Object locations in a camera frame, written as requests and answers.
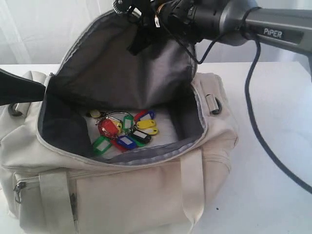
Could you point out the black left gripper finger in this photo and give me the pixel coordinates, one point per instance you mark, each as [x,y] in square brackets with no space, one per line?
[15,89]

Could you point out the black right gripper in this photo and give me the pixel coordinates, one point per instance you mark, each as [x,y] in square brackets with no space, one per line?
[163,16]

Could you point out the colourful key tag bunch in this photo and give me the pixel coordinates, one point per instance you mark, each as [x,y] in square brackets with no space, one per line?
[122,130]

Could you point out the cream duffel bag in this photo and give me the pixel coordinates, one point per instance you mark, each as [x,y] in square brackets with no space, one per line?
[50,180]

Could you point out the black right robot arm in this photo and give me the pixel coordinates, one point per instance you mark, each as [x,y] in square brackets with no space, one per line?
[231,22]

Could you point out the clear plastic-wrapped white package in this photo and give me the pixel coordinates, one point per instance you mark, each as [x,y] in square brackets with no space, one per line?
[166,132]

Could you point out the white backdrop curtain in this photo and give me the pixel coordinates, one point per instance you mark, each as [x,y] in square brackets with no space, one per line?
[41,31]

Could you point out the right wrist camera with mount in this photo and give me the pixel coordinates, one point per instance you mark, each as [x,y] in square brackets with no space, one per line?
[124,6]

